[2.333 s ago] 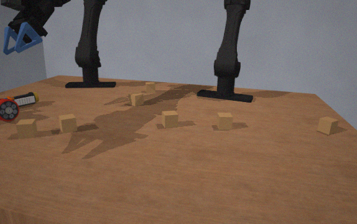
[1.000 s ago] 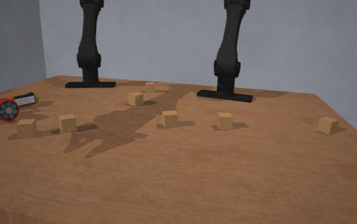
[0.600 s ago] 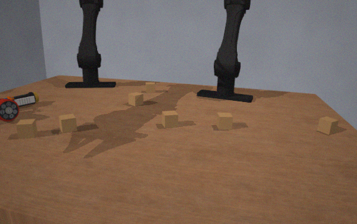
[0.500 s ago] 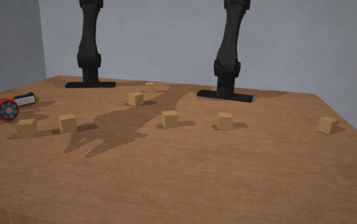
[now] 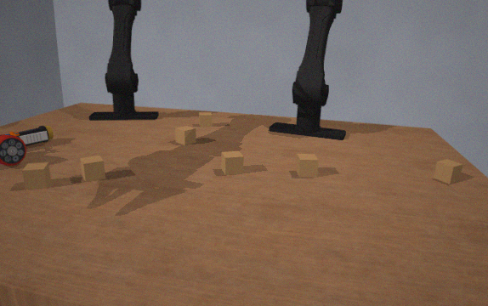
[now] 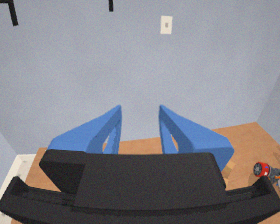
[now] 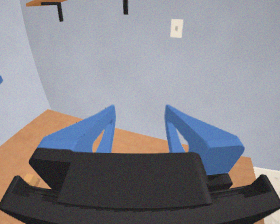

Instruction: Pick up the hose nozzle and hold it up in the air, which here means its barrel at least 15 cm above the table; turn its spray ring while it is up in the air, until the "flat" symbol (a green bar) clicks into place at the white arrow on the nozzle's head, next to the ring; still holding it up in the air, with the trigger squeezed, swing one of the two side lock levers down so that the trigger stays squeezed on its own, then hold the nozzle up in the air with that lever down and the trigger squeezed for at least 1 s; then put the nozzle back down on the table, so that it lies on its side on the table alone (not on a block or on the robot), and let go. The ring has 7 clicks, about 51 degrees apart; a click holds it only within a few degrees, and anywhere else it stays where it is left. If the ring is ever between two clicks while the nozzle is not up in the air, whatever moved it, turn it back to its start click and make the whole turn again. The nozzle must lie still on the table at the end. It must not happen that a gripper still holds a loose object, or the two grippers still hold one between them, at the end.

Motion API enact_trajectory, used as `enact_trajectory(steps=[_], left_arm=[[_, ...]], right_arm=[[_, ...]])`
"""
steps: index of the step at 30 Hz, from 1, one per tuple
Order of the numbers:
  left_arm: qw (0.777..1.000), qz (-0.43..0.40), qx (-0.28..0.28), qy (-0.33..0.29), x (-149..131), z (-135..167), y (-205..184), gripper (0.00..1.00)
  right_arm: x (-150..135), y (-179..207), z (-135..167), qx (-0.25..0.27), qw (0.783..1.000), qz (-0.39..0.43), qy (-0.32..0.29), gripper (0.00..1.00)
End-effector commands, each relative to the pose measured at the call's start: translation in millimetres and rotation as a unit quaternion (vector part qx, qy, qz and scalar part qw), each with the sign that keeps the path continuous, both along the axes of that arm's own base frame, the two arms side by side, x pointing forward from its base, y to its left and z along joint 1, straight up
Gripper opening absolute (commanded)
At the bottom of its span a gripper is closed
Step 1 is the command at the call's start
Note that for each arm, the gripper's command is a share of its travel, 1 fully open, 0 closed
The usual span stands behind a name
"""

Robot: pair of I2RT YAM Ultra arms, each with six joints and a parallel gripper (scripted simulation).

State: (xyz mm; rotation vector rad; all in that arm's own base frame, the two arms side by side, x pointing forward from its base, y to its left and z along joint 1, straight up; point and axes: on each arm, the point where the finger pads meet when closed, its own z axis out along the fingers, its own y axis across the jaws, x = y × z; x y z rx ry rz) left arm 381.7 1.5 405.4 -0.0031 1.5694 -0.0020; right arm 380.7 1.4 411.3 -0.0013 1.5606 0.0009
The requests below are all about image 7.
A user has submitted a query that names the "small tan block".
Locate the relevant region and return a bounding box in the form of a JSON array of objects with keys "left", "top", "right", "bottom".
[{"left": 24, "top": 173, "right": 38, "bottom": 186}]

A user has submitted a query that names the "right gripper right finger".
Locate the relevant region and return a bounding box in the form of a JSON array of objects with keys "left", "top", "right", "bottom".
[{"left": 165, "top": 105, "right": 245, "bottom": 175}]

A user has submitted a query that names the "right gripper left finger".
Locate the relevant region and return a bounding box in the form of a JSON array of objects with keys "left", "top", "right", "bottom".
[{"left": 36, "top": 105, "right": 116, "bottom": 153}]

